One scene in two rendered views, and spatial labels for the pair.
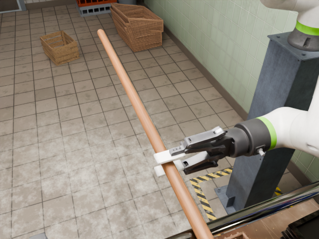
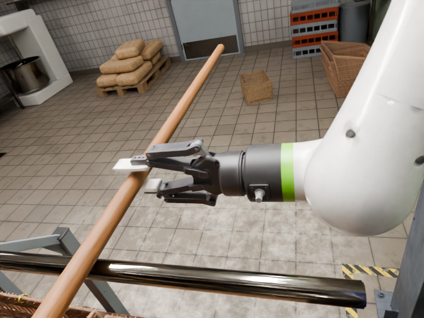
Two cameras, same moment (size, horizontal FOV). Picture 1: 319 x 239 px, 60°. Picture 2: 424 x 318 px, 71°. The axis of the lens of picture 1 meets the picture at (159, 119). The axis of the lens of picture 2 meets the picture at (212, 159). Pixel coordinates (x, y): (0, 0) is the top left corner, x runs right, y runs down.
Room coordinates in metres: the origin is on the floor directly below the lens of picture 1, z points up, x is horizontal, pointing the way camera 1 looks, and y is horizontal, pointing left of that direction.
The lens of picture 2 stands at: (0.18, -0.43, 1.50)
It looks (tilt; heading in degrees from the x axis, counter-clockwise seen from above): 34 degrees down; 42
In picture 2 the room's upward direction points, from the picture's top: 14 degrees counter-clockwise
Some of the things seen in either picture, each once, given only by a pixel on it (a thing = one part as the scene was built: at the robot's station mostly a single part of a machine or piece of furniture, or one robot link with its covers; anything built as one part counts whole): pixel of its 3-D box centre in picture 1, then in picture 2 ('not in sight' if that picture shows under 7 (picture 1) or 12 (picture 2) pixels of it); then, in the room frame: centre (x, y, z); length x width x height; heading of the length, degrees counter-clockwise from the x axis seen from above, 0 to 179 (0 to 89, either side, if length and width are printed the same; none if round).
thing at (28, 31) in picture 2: not in sight; (26, 58); (2.53, 5.18, 0.66); 1.00 x 0.66 x 1.32; 21
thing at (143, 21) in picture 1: (136, 17); (349, 56); (3.46, 0.29, 0.32); 0.56 x 0.49 x 0.28; 29
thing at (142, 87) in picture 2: not in sight; (136, 76); (3.32, 3.55, 0.07); 1.20 x 0.80 x 0.14; 21
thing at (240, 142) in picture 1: (225, 145); (219, 173); (0.48, -0.17, 1.20); 0.09 x 0.07 x 0.08; 111
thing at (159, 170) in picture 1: (169, 168); (142, 185); (0.42, -0.02, 1.17); 0.07 x 0.03 x 0.01; 111
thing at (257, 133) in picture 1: (250, 138); (263, 174); (0.50, -0.24, 1.20); 0.12 x 0.06 x 0.09; 21
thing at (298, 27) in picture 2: not in sight; (313, 24); (4.57, 1.04, 0.38); 0.60 x 0.40 x 0.15; 109
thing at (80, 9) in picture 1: (96, 5); (313, 46); (4.57, 1.03, 0.08); 0.60 x 0.40 x 0.15; 113
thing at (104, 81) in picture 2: not in sight; (114, 75); (2.97, 3.62, 0.22); 0.62 x 0.36 x 0.15; 26
